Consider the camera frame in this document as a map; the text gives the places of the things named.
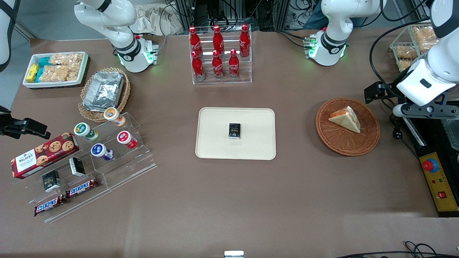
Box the triangular sandwich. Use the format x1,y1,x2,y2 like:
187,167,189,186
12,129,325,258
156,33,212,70
328,105,361,134

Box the brown round wicker basket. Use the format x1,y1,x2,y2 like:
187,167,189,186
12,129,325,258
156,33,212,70
315,98,381,157

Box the light wicker basket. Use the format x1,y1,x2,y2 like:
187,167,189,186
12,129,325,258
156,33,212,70
78,67,131,123

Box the cream plastic tray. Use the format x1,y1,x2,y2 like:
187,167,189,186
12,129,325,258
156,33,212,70
195,107,277,161

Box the red Walkers cookie box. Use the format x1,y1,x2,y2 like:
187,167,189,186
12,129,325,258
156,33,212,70
10,132,80,179

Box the white rectangular snack bin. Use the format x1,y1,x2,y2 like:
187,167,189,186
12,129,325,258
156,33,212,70
23,52,89,89

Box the clear snack display bin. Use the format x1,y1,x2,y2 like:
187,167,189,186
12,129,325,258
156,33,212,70
389,23,442,72

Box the green gum bottle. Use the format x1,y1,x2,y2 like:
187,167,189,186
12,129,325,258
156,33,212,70
74,122,99,141

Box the clear plastic container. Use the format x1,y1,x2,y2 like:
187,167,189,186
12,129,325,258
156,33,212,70
442,118,459,151

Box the blue gum bottle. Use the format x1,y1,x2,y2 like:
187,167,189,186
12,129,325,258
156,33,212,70
90,143,114,161

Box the Snickers chocolate bar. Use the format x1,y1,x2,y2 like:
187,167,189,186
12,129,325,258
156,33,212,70
34,193,68,217
65,177,99,199

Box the silver foil packet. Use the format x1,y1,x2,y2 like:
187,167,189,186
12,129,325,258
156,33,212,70
82,71,125,113

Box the orange gum bottle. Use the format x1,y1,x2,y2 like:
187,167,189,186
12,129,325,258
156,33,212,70
104,107,126,127

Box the red emergency stop button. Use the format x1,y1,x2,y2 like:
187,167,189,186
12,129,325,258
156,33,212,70
422,158,439,173

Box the red gum bottle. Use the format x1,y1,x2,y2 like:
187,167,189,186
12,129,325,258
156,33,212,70
117,130,138,149

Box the yellow control box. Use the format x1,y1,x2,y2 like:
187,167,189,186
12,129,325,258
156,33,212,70
418,152,459,218

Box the clear acrylic step stand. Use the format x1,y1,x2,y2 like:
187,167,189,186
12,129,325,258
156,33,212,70
13,112,158,224

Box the clear acrylic bottle rack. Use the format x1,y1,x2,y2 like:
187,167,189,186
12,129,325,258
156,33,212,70
189,30,252,85

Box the red Coca-Cola bottle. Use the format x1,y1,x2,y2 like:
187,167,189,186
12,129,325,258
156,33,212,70
213,25,225,54
212,50,225,80
228,49,240,79
191,51,206,81
239,24,251,58
189,26,203,55

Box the crumpled beige cloth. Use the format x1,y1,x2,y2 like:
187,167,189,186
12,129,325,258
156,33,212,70
133,3,184,37

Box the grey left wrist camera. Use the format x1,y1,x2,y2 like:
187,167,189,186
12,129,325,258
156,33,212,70
392,102,459,119

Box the black looping cable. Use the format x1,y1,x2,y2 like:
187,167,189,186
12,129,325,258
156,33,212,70
369,16,432,100

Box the black plug with cable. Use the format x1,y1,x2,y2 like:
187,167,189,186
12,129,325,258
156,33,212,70
392,118,420,159

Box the black base cables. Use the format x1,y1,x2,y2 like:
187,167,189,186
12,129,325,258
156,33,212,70
275,29,313,49

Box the black floor cables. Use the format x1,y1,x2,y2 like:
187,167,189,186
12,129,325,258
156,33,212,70
333,240,459,258

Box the aluminium frame rack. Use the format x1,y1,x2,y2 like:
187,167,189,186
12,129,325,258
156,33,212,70
166,0,289,32

